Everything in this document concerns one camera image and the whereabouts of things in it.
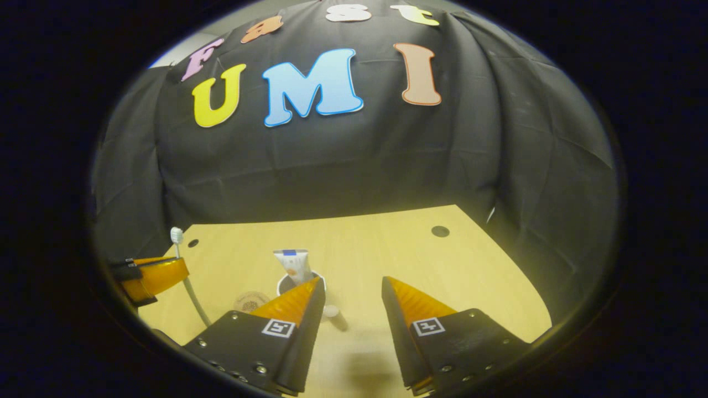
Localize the round wooden coaster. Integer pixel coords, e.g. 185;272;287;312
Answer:
233;291;272;313

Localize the white cup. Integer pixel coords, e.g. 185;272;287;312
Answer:
277;270;341;318

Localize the black backdrop cloth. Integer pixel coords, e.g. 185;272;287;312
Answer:
91;0;619;321

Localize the white toothpaste tube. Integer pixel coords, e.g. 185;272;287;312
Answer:
273;249;314;286

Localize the wooden desktop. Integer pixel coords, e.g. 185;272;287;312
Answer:
137;205;553;398

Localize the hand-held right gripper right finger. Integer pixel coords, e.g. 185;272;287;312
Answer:
381;275;530;396

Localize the pale green toothbrush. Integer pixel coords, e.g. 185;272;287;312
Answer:
170;227;212;328

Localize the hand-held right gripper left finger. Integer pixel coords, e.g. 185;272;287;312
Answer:
184;275;327;396

